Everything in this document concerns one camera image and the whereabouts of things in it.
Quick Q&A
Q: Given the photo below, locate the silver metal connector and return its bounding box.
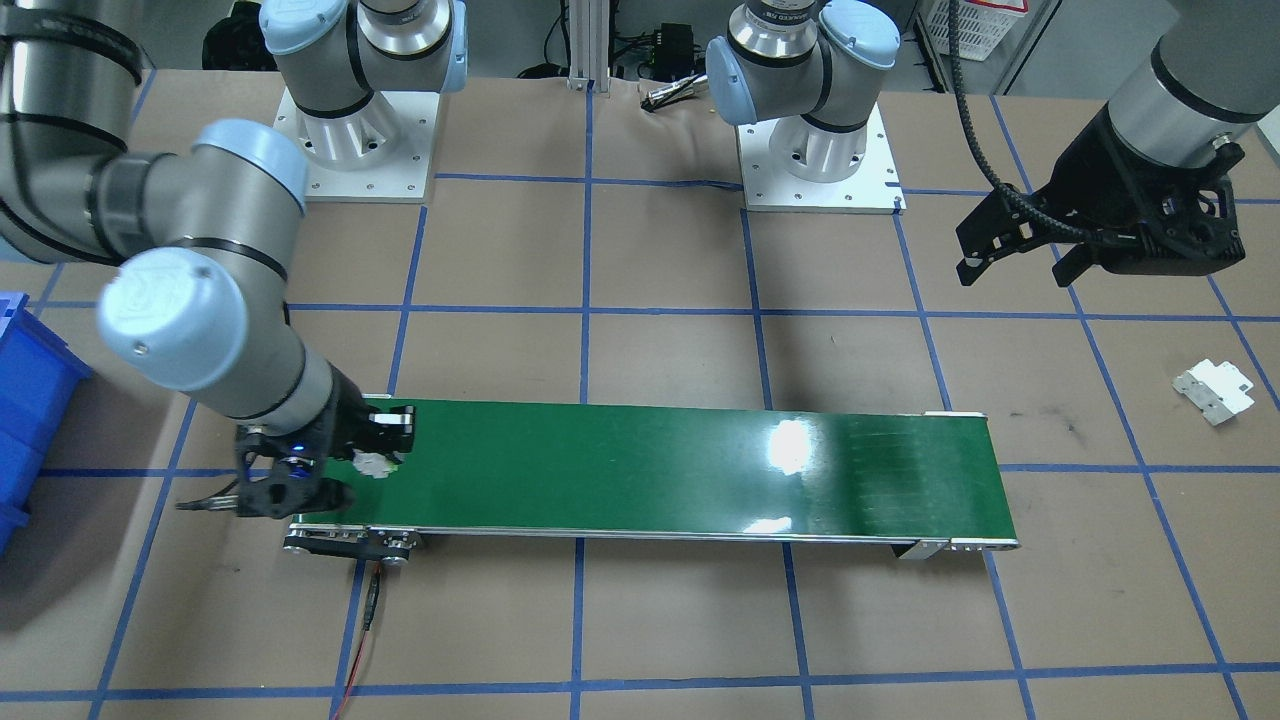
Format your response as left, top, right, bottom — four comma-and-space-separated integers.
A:
640, 78, 706, 113

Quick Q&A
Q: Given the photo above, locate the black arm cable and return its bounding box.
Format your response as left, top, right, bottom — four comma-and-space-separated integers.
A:
945, 0, 1096, 246
175, 480, 243, 514

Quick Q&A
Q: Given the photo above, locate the green belt conveyor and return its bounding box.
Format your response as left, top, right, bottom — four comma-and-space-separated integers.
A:
283, 393, 1021, 571

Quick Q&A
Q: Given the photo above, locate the red black conveyor power wire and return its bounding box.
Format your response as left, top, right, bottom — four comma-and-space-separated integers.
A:
330, 560, 386, 720

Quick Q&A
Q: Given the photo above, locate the blue plastic bin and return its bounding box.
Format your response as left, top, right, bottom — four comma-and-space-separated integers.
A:
0, 290, 93, 556

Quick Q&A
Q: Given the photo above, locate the aluminium frame post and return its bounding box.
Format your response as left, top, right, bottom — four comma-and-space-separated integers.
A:
565, 0, 613, 93

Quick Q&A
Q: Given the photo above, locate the white metal bracket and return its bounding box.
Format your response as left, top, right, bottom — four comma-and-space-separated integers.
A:
1175, 358, 1256, 428

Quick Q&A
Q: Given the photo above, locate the white plastic basket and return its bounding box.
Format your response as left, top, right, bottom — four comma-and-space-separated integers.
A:
920, 0, 1031, 61

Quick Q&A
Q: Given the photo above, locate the black power adapter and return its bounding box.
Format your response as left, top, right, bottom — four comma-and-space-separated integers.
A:
648, 22, 701, 71

